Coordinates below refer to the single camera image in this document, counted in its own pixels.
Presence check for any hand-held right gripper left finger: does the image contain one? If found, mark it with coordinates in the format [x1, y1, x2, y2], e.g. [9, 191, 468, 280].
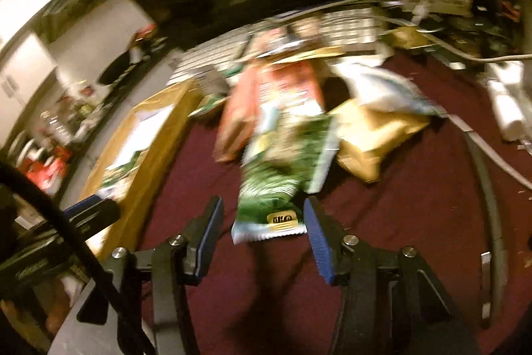
[77, 196, 225, 355]

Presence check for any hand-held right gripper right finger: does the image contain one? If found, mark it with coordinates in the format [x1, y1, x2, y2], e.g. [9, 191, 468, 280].
[303, 197, 470, 355]

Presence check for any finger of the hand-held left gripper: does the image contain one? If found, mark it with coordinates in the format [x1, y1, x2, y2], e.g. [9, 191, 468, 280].
[60, 197, 121, 233]

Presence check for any green leafy snack packet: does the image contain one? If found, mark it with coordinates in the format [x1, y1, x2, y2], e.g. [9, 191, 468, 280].
[230, 111, 339, 245]

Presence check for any cardboard box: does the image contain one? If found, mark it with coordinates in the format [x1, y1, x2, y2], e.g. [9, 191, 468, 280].
[79, 78, 204, 260]

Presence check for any orange snack packet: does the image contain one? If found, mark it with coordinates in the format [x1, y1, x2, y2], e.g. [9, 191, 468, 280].
[214, 56, 329, 164]

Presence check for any tan snack packet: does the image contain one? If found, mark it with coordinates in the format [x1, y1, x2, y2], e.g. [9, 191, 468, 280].
[328, 97, 431, 185]

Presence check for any small white green packet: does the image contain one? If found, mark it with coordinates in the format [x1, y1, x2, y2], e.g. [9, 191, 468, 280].
[189, 91, 229, 120]

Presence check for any black pan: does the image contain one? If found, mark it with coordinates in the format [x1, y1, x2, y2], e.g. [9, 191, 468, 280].
[97, 47, 142, 87]

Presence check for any white cabinet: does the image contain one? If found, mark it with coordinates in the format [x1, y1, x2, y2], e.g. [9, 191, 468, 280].
[0, 0, 159, 148]

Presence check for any white snack bag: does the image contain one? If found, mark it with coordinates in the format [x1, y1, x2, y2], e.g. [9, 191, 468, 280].
[332, 62, 447, 118]

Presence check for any clear window snack packet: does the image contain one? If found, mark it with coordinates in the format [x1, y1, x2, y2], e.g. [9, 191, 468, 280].
[249, 26, 292, 60]
[291, 16, 345, 60]

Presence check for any white keyboard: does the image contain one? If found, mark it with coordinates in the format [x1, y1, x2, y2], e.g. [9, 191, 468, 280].
[168, 3, 391, 87]

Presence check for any gold foil packet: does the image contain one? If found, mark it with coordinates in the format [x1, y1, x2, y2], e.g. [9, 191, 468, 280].
[384, 26, 433, 52]

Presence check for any black cable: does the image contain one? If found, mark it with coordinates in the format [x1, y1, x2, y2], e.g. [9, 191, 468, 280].
[0, 161, 154, 355]

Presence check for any grey strap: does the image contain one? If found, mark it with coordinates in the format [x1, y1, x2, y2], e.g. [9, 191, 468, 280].
[447, 114, 510, 328]

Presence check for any white cable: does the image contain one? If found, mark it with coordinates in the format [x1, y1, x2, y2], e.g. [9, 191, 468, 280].
[374, 14, 532, 62]

